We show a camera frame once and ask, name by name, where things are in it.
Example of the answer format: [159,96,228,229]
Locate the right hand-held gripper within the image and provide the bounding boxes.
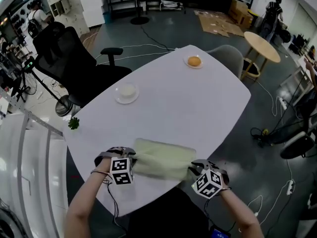
[187,159,230,199]

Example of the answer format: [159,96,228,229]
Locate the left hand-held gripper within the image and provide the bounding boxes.
[94,146,137,186]

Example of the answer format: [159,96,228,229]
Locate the light green cloth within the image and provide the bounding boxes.
[132,137,198,182]

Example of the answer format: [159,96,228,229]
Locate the person's left forearm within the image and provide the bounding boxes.
[63,166,112,238]

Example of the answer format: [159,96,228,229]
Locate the person's right forearm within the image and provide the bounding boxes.
[219,187,264,238]

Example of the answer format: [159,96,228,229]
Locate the person's black clothing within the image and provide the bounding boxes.
[127,187,211,238]

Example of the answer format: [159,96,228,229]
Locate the white cup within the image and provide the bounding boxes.
[119,83,137,99]

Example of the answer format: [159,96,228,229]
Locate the small green potted plant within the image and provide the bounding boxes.
[68,117,81,130]

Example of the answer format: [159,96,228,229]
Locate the black device blue screen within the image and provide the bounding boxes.
[210,225,232,238]

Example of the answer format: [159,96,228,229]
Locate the white metal shelving rack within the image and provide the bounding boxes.
[0,88,69,238]

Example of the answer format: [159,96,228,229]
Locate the black white rolling chair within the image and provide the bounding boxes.
[279,108,317,160]

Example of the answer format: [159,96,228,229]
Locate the black mesh office chair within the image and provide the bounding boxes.
[32,21,133,109]

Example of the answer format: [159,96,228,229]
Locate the orange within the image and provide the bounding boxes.
[187,56,202,67]

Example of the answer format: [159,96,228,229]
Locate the grey shell chair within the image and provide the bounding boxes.
[205,44,245,80]

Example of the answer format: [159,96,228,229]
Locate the white desk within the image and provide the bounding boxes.
[279,57,317,104]

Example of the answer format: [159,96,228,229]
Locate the black standing fan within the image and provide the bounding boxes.
[130,0,150,25]

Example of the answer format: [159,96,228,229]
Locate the round wooden table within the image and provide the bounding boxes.
[244,31,281,80]

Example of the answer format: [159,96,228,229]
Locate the grey white oval device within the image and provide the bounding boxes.
[0,206,22,238]

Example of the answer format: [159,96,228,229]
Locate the flattened cardboard sheets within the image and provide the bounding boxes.
[194,9,246,38]

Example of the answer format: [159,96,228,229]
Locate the white locker cabinet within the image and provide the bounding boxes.
[44,0,106,35]

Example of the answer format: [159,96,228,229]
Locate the black floor stand with camera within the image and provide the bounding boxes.
[22,57,74,117]

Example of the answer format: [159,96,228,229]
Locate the white power cable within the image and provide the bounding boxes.
[252,78,295,183]

